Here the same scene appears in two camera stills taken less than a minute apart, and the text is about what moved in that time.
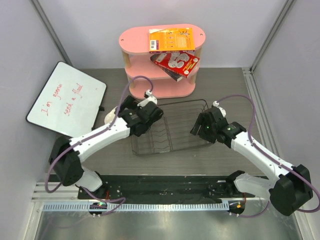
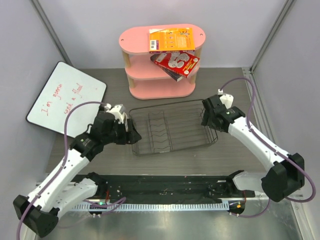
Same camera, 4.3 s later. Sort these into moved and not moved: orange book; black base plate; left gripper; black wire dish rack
Moved: left gripper
Not moved: orange book; black base plate; black wire dish rack
